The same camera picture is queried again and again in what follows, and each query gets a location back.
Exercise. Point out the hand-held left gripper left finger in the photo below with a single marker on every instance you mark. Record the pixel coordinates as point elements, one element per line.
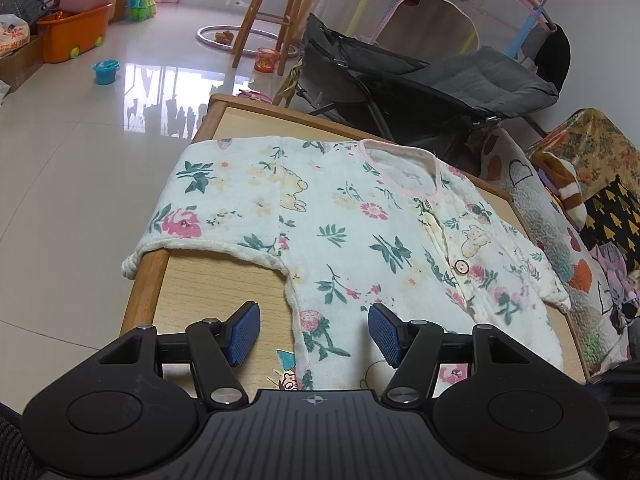
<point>245,332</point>

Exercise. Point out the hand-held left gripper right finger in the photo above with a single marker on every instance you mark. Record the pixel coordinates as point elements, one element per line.
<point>385,332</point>

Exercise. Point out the floral baby garment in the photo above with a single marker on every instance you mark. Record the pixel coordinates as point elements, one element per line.
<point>350,240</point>

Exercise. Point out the colourful cartoon sticker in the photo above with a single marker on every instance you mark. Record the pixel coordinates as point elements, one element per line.
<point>287,376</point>

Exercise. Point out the wooden low table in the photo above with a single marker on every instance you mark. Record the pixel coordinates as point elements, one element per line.
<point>210,280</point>

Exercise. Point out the heart patterned quilt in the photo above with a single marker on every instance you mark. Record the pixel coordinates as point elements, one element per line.
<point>540,220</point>

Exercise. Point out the purple toy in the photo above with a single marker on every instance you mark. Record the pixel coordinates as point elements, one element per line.
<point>556,182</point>

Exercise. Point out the brown white plush toy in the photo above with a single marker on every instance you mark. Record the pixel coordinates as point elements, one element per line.
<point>567,190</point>

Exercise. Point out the pink toy basket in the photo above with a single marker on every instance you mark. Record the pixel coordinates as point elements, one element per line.
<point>252,96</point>

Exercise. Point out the lilac printed cloth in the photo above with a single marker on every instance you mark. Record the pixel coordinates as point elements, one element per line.
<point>622,290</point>

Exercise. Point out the black cushion yellow trees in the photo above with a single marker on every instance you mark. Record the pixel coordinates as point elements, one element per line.
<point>612,220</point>

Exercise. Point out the orange toy bucket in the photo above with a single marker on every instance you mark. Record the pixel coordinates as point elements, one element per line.
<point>266,60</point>

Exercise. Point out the grey folding lounge chair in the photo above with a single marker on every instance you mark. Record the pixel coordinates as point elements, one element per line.
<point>490,80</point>

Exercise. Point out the floral golden cushion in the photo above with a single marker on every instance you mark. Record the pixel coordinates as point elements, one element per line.
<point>600,145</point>

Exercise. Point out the blue toy bucket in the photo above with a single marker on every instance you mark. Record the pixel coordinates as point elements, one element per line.
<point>106,74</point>

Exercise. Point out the small brown plush toy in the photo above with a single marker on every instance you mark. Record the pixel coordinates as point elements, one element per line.
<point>224,37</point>

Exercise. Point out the silver hula hoop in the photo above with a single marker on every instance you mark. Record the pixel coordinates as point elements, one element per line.
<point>198,36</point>

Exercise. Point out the wooden bar stool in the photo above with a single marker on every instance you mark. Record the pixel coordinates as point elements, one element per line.
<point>280,25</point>

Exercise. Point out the black hanging garment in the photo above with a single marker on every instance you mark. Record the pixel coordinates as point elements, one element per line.
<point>555,57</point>

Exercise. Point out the orange wheeled storage bin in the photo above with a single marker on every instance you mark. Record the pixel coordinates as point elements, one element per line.
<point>75,35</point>

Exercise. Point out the green toy bowling set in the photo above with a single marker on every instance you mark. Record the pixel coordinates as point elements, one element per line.
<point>140,6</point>

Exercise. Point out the cardboard box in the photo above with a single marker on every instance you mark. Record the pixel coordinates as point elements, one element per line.
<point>22,67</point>

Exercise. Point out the red printed plastic bag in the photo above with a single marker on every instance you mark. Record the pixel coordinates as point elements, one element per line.
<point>14,35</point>

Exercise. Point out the black plastic basket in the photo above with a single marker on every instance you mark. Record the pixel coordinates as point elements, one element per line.
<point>22,2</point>

